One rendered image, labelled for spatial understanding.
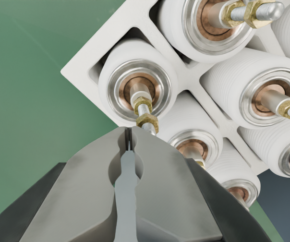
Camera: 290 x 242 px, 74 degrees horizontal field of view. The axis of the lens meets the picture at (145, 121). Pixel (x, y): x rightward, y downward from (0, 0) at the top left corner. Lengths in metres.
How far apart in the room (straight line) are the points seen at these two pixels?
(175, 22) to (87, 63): 0.14
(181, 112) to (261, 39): 0.15
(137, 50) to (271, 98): 0.16
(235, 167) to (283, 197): 0.32
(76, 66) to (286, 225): 0.59
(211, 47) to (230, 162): 0.19
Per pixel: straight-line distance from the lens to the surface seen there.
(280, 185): 0.65
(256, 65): 0.26
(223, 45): 0.23
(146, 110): 0.17
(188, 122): 0.26
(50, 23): 0.50
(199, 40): 0.22
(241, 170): 0.34
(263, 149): 0.35
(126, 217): 0.37
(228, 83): 0.27
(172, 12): 0.23
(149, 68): 0.22
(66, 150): 0.61
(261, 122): 0.29
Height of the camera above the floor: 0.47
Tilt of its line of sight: 63 degrees down
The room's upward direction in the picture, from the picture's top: 176 degrees clockwise
